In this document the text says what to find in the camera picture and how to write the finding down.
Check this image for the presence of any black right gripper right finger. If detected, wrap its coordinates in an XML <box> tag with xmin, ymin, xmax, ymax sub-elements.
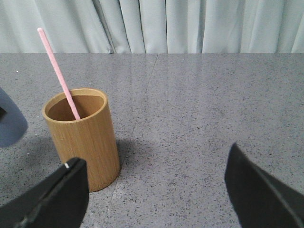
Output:
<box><xmin>225</xmin><ymin>143</ymin><xmax>304</xmax><ymax>228</ymax></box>

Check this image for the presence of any blue plastic cup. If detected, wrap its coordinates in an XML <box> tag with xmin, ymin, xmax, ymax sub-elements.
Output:
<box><xmin>0</xmin><ymin>88</ymin><xmax>28</xmax><ymax>147</ymax></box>

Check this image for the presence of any bamboo cylinder holder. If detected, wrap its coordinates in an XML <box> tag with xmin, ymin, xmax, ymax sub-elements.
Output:
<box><xmin>42</xmin><ymin>88</ymin><xmax>120</xmax><ymax>192</ymax></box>

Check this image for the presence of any white curtain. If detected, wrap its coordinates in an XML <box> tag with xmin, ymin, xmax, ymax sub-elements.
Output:
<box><xmin>0</xmin><ymin>0</ymin><xmax>304</xmax><ymax>54</ymax></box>

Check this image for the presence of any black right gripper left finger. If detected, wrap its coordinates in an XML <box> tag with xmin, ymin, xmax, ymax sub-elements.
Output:
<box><xmin>0</xmin><ymin>158</ymin><xmax>89</xmax><ymax>228</ymax></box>

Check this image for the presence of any pink chopstick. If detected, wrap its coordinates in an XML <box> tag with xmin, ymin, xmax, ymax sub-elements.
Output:
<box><xmin>37</xmin><ymin>28</ymin><xmax>80</xmax><ymax>120</ymax></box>

